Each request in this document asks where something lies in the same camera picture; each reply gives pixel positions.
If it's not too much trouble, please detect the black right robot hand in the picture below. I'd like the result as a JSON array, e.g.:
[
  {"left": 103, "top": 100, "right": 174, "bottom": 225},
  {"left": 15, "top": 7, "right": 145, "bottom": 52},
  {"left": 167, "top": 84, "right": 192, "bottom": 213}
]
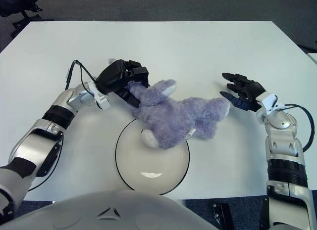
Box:
[{"left": 219, "top": 72, "right": 267, "bottom": 113}]

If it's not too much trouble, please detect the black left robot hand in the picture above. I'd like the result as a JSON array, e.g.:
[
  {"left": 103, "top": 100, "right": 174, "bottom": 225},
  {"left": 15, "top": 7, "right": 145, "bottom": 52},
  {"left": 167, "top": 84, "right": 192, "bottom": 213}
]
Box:
[{"left": 95, "top": 59, "right": 151, "bottom": 109}]

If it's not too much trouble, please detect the purple plush bunny doll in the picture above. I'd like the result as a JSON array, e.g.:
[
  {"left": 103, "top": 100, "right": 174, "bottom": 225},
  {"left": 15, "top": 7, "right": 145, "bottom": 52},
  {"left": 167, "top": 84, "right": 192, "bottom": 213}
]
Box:
[{"left": 107, "top": 58, "right": 231, "bottom": 150}]

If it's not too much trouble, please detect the white plate with black rim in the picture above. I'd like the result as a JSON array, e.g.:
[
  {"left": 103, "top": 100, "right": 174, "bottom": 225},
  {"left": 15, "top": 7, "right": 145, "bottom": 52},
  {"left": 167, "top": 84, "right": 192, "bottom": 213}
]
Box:
[{"left": 115, "top": 118, "right": 191, "bottom": 196}]

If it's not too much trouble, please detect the black office chair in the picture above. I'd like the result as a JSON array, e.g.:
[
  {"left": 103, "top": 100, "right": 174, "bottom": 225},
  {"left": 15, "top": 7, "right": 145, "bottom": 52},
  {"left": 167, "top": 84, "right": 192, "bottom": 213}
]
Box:
[{"left": 0, "top": 0, "right": 54, "bottom": 38}]

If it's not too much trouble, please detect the silver robot torso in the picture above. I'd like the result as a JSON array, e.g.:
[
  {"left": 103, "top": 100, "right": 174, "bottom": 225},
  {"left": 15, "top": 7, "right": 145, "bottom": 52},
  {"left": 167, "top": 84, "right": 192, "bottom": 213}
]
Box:
[{"left": 0, "top": 190, "right": 219, "bottom": 230}]

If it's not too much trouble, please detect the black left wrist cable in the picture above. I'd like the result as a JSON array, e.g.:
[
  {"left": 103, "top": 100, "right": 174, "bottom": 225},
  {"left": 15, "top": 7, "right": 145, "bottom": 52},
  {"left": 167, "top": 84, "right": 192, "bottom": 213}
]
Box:
[{"left": 64, "top": 59, "right": 100, "bottom": 92}]

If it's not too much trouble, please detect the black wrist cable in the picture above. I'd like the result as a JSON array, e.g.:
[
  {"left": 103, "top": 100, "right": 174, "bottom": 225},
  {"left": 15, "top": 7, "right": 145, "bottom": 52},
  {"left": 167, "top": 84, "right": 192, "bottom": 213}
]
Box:
[
  {"left": 282, "top": 103, "right": 315, "bottom": 151},
  {"left": 64, "top": 59, "right": 100, "bottom": 92}
]

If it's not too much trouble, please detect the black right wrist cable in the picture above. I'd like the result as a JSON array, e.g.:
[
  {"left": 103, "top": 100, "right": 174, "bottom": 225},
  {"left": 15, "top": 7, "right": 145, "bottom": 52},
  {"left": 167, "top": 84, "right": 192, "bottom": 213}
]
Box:
[{"left": 282, "top": 103, "right": 315, "bottom": 151}]

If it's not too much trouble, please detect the black bracket under table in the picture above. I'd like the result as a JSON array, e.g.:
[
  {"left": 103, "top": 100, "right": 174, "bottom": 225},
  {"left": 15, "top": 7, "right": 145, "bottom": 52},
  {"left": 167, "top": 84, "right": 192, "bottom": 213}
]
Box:
[{"left": 212, "top": 203, "right": 232, "bottom": 227}]

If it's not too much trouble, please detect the black left elbow cable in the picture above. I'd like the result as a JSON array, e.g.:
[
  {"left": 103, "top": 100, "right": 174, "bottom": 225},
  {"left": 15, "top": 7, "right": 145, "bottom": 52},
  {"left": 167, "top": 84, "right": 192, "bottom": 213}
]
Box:
[{"left": 28, "top": 138, "right": 63, "bottom": 192}]

